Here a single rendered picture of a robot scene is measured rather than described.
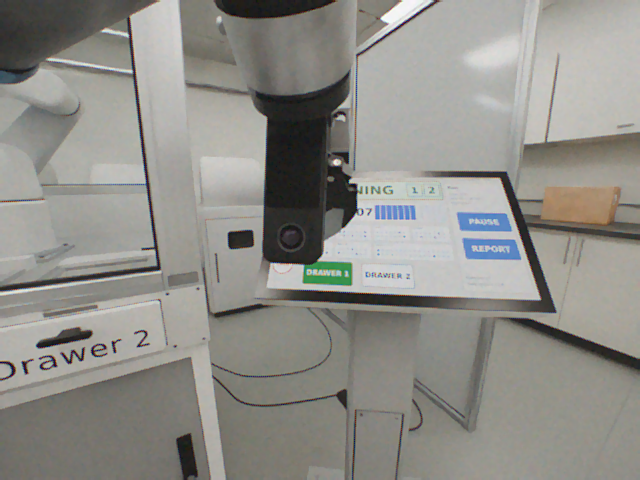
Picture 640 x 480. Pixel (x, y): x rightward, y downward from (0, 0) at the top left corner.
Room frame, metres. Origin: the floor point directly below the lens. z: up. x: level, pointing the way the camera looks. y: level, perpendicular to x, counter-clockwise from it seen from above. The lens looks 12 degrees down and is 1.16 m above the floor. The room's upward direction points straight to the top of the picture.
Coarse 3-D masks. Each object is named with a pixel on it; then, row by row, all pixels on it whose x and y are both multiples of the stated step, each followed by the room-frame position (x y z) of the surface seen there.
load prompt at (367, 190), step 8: (360, 184) 0.57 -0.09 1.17; (368, 184) 0.57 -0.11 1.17; (376, 184) 0.56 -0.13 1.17; (384, 184) 0.56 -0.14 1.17; (392, 184) 0.56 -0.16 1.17; (400, 184) 0.56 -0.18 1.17; (408, 184) 0.56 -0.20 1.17; (416, 184) 0.55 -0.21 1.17; (424, 184) 0.55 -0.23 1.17; (432, 184) 0.55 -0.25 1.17; (440, 184) 0.55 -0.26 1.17; (360, 192) 0.55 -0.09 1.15; (368, 192) 0.55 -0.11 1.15; (376, 192) 0.55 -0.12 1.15; (384, 192) 0.55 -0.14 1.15; (392, 192) 0.55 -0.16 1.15; (400, 192) 0.54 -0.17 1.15; (408, 192) 0.54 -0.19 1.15; (416, 192) 0.54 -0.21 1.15; (424, 192) 0.54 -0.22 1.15; (432, 192) 0.54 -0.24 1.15; (440, 192) 0.53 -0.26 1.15
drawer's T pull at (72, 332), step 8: (72, 328) 0.39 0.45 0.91; (80, 328) 0.40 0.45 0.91; (56, 336) 0.37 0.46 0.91; (64, 336) 0.37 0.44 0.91; (72, 336) 0.37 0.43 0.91; (80, 336) 0.37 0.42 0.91; (88, 336) 0.38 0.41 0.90; (40, 344) 0.35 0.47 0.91; (48, 344) 0.35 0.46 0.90; (56, 344) 0.36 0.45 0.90
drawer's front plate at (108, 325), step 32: (64, 320) 0.39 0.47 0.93; (96, 320) 0.41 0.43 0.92; (128, 320) 0.44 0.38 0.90; (160, 320) 0.47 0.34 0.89; (0, 352) 0.35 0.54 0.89; (32, 352) 0.37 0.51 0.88; (64, 352) 0.39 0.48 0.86; (96, 352) 0.41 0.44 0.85; (128, 352) 0.43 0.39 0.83; (0, 384) 0.34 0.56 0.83
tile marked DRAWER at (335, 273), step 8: (312, 264) 0.45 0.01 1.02; (320, 264) 0.45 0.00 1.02; (328, 264) 0.45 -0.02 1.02; (336, 264) 0.45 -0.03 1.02; (344, 264) 0.45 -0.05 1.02; (352, 264) 0.45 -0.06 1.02; (304, 272) 0.44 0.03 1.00; (312, 272) 0.44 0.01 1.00; (320, 272) 0.44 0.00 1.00; (328, 272) 0.44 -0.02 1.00; (336, 272) 0.44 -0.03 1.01; (344, 272) 0.44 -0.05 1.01; (352, 272) 0.43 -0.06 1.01; (304, 280) 0.43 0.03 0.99; (312, 280) 0.43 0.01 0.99; (320, 280) 0.43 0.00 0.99; (328, 280) 0.43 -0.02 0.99; (336, 280) 0.43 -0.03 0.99; (344, 280) 0.43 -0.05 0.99; (352, 280) 0.42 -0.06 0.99
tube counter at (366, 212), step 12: (360, 204) 0.53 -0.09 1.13; (372, 204) 0.53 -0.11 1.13; (384, 204) 0.53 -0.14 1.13; (396, 204) 0.52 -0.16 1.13; (408, 204) 0.52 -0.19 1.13; (420, 204) 0.52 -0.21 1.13; (432, 204) 0.52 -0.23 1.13; (444, 204) 0.51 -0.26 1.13; (360, 216) 0.51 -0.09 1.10; (372, 216) 0.51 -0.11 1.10; (384, 216) 0.51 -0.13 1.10; (396, 216) 0.51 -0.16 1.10; (408, 216) 0.50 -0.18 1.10; (420, 216) 0.50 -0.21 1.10; (432, 216) 0.50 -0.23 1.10; (444, 216) 0.50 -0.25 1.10
